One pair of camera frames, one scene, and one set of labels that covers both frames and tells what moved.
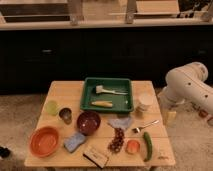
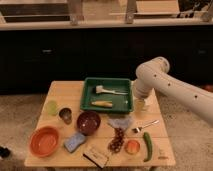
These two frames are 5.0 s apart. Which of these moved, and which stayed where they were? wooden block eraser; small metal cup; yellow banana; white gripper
Moved: white gripper
Stayed: small metal cup; yellow banana; wooden block eraser
